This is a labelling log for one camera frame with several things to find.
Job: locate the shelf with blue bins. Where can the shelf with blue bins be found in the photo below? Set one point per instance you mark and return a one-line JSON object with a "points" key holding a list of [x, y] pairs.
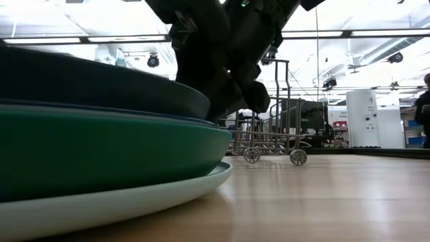
{"points": [[416, 140]]}

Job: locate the dark teal plate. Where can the dark teal plate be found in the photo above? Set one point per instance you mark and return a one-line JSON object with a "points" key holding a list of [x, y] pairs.
{"points": [[100, 87]]}

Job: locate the green deep plate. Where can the green deep plate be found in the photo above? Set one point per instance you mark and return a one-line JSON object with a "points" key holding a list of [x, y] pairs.
{"points": [[100, 151]]}

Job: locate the low white cabinet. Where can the low white cabinet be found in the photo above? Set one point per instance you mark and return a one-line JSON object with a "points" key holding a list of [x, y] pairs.
{"points": [[391, 127]]}

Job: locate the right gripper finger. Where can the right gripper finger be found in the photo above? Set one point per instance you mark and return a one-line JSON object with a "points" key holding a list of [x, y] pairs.
{"points": [[208, 74], [257, 90]]}

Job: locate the blue dish soap bottle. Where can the blue dish soap bottle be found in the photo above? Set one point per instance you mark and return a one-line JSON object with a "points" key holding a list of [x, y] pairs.
{"points": [[120, 62]]}

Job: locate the person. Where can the person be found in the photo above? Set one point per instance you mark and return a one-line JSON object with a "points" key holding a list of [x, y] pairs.
{"points": [[424, 111]]}

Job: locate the black aluminium table frame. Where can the black aluminium table frame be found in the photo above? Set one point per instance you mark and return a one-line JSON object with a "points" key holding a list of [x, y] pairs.
{"points": [[369, 152]]}

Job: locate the pale blue plate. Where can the pale blue plate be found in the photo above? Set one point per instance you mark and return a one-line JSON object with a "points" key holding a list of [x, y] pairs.
{"points": [[100, 215]]}

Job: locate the black monitor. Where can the black monitor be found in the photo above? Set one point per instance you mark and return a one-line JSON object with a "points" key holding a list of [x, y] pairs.
{"points": [[314, 117]]}

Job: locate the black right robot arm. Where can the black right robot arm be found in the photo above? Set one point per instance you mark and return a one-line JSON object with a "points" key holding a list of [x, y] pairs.
{"points": [[310, 3]]}

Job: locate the tall white cabinet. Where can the tall white cabinet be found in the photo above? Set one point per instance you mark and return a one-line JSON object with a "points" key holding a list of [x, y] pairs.
{"points": [[363, 114]]}

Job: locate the black ceiling spotlight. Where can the black ceiling spotlight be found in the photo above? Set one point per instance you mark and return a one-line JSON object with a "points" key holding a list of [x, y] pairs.
{"points": [[395, 57], [153, 61], [329, 83]]}

